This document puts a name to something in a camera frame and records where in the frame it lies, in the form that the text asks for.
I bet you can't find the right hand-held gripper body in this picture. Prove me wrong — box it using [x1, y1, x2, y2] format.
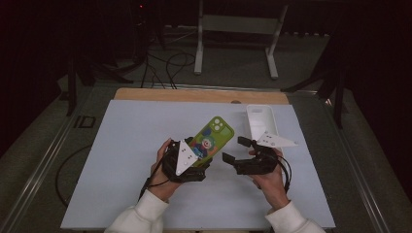
[233, 130, 299, 176]

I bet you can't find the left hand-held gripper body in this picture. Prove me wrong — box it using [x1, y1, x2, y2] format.
[161, 139, 214, 183]

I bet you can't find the white plastic bin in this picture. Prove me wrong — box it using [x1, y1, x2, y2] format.
[246, 104, 280, 148]

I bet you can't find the green cartoon phone case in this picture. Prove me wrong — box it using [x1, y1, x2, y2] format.
[189, 116, 235, 168]

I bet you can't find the person's left hand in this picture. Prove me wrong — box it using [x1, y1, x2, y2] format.
[147, 138, 183, 203]

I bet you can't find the person's right hand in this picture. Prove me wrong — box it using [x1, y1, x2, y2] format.
[252, 148, 291, 211]

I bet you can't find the pale blue table mat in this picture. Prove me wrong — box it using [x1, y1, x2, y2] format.
[60, 99, 336, 230]

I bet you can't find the black metal stand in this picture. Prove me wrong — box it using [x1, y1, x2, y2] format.
[281, 32, 346, 130]
[66, 48, 134, 117]

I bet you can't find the white metal stand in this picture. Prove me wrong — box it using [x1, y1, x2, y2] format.
[193, 0, 290, 81]

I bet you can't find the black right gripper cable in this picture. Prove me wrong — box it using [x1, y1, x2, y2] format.
[275, 154, 293, 194]

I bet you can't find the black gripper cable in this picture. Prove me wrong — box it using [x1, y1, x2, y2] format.
[138, 142, 176, 201]
[275, 154, 293, 194]

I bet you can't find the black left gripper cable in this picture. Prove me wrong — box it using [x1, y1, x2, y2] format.
[138, 142, 176, 201]

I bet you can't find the metal floor rail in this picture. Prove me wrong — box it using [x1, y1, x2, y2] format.
[0, 86, 95, 233]
[319, 93, 392, 233]

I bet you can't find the black floor bracket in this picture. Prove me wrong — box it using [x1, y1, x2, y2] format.
[73, 116, 96, 129]

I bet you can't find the long black floor cable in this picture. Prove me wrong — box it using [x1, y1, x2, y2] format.
[55, 144, 93, 208]

